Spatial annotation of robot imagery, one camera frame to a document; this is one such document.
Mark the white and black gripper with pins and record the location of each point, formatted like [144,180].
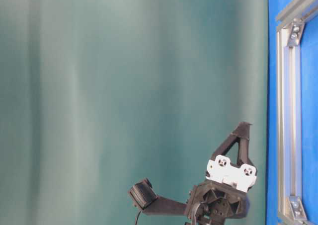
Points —
[223,195]

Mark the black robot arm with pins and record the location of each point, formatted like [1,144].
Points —
[201,220]

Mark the aluminium extrusion frame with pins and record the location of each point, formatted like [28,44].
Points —
[289,109]

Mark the lower aluminium corner bracket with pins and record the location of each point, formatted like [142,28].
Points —
[297,210]

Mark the aluminium corner bracket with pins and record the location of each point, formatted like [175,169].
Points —
[297,210]
[295,31]

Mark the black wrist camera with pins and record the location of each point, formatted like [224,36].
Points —
[142,194]

